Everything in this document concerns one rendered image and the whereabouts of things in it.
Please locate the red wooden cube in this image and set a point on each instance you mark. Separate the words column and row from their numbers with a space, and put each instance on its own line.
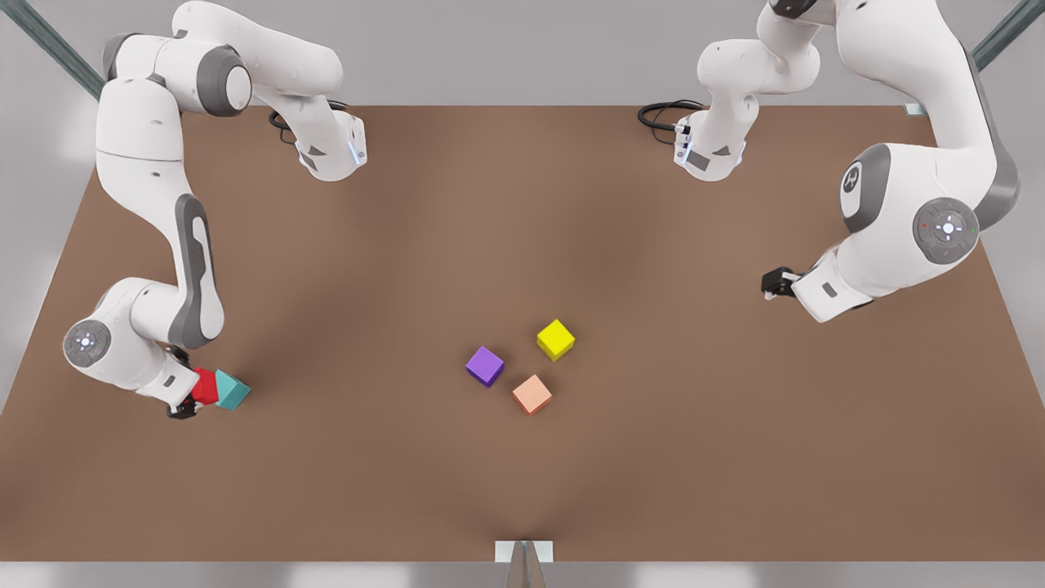
column 204, row 386

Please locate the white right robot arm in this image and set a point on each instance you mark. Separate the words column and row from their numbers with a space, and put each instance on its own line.
column 147, row 139

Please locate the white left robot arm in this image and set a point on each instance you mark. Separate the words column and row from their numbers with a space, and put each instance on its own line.
column 906, row 204

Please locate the teal wooden cube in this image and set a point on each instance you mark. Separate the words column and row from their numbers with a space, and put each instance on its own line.
column 233, row 392

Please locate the yellow wooden cube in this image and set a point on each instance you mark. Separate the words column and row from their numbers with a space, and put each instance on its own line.
column 556, row 339

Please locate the salmon wooden cube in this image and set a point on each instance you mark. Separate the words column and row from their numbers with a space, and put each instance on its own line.
column 532, row 394

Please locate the purple wooden cube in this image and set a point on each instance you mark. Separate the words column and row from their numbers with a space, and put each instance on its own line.
column 485, row 366

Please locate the silver frame post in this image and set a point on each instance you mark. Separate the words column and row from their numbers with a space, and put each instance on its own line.
column 57, row 45
column 524, row 563
column 1000, row 33

